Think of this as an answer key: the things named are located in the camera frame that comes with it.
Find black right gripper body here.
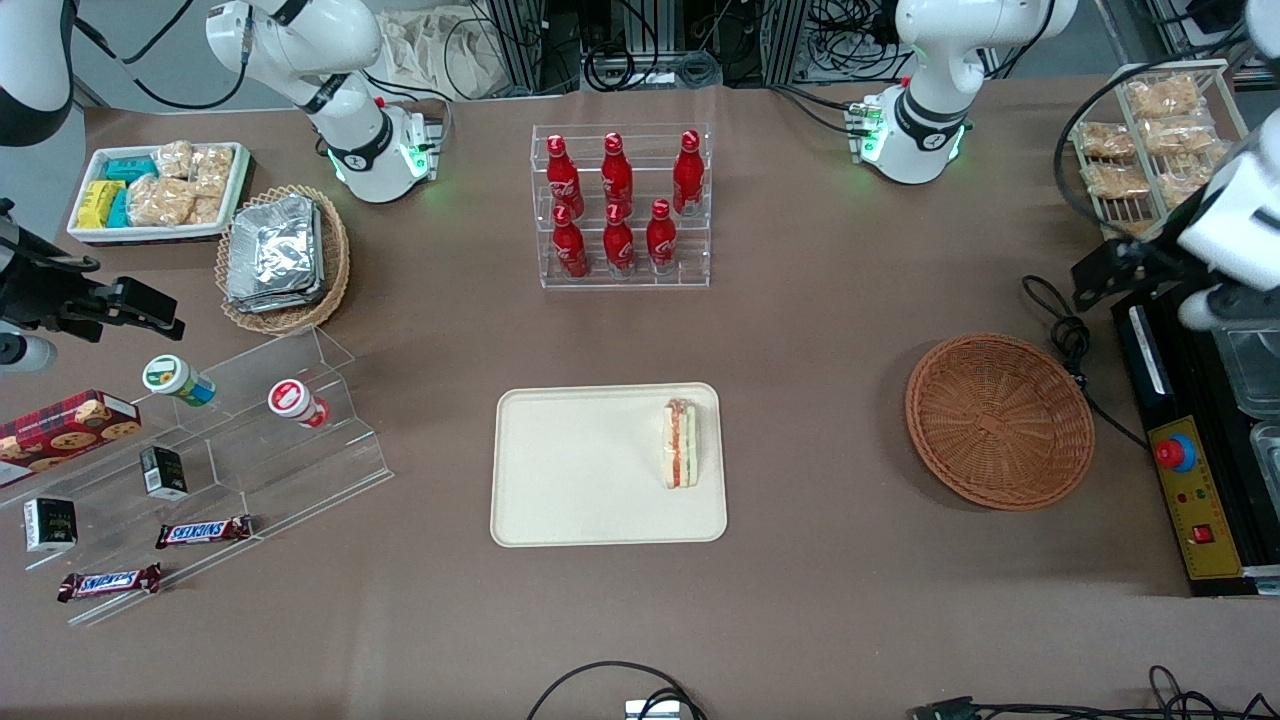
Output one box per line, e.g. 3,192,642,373
0,200,101,331

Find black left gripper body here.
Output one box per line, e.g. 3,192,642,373
1150,215,1216,291

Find triangle sandwich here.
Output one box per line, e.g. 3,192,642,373
660,398,701,491

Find round brown wicker basket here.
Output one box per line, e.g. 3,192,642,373
905,333,1096,512

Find oval light wicker basket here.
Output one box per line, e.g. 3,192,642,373
215,184,351,336

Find cream plastic tray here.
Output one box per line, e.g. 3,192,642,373
489,382,729,549

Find green lid sunflower cup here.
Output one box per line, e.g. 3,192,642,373
141,354,217,407

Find white rectangular bin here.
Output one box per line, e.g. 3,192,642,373
66,141,253,247

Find yellow snack packet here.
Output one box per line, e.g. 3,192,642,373
76,180,126,229

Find red tartan cookie box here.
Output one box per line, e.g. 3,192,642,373
0,390,142,491

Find clear meal container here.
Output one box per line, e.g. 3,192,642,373
1250,420,1280,491
1213,322,1280,419

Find silver foil container stack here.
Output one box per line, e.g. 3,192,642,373
225,194,326,314

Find small dark green box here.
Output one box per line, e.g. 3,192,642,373
23,497,78,554
139,445,189,501

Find red lid yogurt cup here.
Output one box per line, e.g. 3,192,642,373
267,379,331,430

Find clear acrylic stepped shelf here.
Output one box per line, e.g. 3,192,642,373
0,325,394,628

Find black sealing machine yellow panel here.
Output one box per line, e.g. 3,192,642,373
1112,290,1280,598

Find Snickers chocolate bar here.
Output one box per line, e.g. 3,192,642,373
57,563,163,603
155,515,254,550

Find white cloth bag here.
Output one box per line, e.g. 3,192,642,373
378,10,501,101

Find clear acrylic bottle rack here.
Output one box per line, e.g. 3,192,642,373
530,122,713,291

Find red cola bottle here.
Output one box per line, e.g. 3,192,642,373
601,132,635,213
546,134,585,216
552,205,589,281
672,130,705,216
646,198,678,273
603,203,636,276

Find white wire rack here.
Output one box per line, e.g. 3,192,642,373
1070,58,1251,241

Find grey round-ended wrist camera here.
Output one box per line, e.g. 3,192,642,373
1178,283,1241,331
0,335,56,373

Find black power cable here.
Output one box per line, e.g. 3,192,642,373
1020,275,1151,451

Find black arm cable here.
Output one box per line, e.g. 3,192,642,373
72,0,251,111
1053,50,1251,241

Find black base cables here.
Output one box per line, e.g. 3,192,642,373
770,85,863,136

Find aluminium frame structure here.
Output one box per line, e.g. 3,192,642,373
480,0,811,91

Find black cable with connector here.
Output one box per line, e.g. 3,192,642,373
908,665,1280,720

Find black coiled cable bundle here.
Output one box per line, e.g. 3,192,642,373
585,40,721,86

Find black looped cable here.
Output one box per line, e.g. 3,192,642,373
527,660,706,720

